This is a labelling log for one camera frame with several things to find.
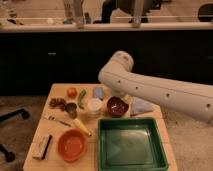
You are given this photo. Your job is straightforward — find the red tomato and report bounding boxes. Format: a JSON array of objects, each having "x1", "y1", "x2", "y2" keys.
[{"x1": 67, "y1": 87, "x2": 77, "y2": 99}]

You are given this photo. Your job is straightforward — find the blue small object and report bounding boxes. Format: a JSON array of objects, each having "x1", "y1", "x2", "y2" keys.
[{"x1": 93, "y1": 87, "x2": 104, "y2": 100}]

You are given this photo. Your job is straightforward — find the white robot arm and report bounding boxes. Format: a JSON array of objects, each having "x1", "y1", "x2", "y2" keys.
[{"x1": 98, "y1": 51, "x2": 213, "y2": 126}]

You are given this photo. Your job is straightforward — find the dark red bowl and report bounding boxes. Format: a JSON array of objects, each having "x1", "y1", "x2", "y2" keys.
[{"x1": 107, "y1": 97, "x2": 129, "y2": 117}]

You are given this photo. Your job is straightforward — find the black office chair base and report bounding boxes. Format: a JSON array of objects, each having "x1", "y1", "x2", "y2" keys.
[{"x1": 0, "y1": 108, "x2": 31, "y2": 163}]

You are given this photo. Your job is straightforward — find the orange bowl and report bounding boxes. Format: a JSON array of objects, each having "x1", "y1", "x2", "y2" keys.
[{"x1": 57, "y1": 129, "x2": 87, "y2": 163}]

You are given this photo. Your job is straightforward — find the white round container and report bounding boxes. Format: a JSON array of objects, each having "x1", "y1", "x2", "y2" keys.
[{"x1": 87, "y1": 98, "x2": 103, "y2": 115}]

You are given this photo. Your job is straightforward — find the wooden table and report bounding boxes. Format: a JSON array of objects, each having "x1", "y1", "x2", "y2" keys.
[{"x1": 22, "y1": 83, "x2": 178, "y2": 171}]

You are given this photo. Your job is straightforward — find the black and white eraser brush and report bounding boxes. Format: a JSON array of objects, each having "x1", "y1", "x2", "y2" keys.
[{"x1": 32, "y1": 134, "x2": 52, "y2": 160}]

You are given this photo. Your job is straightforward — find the blue grey cloth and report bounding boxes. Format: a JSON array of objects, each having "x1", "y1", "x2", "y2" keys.
[{"x1": 130, "y1": 97, "x2": 154, "y2": 116}]

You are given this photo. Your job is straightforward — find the green plastic tray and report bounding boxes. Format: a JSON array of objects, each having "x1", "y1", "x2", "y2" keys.
[{"x1": 97, "y1": 117, "x2": 169, "y2": 171}]

